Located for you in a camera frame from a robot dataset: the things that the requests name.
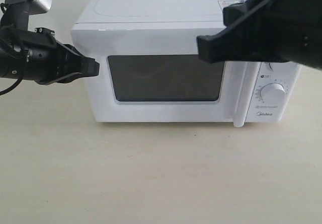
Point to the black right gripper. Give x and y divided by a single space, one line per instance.
294 33

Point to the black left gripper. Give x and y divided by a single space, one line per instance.
44 64

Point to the white microwave door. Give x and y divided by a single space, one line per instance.
157 76

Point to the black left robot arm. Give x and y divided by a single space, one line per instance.
14 29

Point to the white Midea microwave body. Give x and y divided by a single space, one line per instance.
203 17

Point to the white label sticker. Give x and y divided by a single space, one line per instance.
227 3

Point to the lower white timer knob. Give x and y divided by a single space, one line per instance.
272 93

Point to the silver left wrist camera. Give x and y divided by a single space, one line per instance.
40 6

